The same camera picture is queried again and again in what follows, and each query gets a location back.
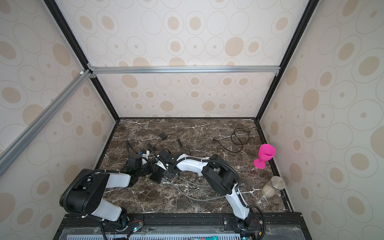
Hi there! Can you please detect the black bundled adapter cable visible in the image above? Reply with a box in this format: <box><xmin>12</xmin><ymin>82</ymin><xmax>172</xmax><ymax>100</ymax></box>
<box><xmin>149</xmin><ymin>133</ymin><xmax>193</xmax><ymax>157</ymax></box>

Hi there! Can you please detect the black coiled cable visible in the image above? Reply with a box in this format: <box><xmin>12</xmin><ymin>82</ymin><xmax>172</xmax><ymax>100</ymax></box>
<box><xmin>211</xmin><ymin>128</ymin><xmax>251</xmax><ymax>154</ymax></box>

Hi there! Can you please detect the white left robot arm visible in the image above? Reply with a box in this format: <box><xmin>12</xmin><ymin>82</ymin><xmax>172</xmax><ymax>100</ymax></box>
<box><xmin>60</xmin><ymin>140</ymin><xmax>158</xmax><ymax>230</ymax></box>

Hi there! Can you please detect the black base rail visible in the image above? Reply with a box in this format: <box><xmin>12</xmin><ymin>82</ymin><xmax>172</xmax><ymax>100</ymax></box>
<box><xmin>59</xmin><ymin>213</ymin><xmax>307</xmax><ymax>231</ymax></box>

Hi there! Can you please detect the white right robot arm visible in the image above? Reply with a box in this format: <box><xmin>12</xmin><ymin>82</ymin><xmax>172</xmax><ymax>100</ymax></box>
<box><xmin>147</xmin><ymin>144</ymin><xmax>266</xmax><ymax>240</ymax></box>

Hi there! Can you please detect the black vertical frame post left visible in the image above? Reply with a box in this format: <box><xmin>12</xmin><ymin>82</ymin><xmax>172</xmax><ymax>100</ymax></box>
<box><xmin>44</xmin><ymin>0</ymin><xmax>120</xmax><ymax>122</ymax></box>

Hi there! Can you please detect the pink plastic goblet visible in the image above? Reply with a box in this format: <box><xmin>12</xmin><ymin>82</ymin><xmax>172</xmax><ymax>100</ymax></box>
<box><xmin>254</xmin><ymin>144</ymin><xmax>276</xmax><ymax>169</ymax></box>

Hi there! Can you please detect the black power adapter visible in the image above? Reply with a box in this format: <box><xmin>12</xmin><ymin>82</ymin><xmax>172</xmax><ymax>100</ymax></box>
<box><xmin>160</xmin><ymin>133</ymin><xmax>168</xmax><ymax>140</ymax></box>

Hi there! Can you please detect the black vertical frame post right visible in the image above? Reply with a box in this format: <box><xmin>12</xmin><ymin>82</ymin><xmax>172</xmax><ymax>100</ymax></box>
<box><xmin>255</xmin><ymin>0</ymin><xmax>320</xmax><ymax>123</ymax></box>

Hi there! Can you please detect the silver horizontal aluminium bar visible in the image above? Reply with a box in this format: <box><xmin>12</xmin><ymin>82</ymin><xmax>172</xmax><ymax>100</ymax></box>
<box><xmin>91</xmin><ymin>66</ymin><xmax>280</xmax><ymax>74</ymax></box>

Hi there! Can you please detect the black vertical frame post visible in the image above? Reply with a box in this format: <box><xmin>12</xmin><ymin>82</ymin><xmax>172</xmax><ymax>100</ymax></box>
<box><xmin>255</xmin><ymin>0</ymin><xmax>320</xmax><ymax>123</ymax></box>
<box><xmin>44</xmin><ymin>0</ymin><xmax>120</xmax><ymax>122</ymax></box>

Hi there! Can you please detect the silver diagonal aluminium bar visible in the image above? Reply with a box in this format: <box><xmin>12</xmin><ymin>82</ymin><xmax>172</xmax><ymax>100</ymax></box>
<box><xmin>1</xmin><ymin>70</ymin><xmax>91</xmax><ymax>175</ymax></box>

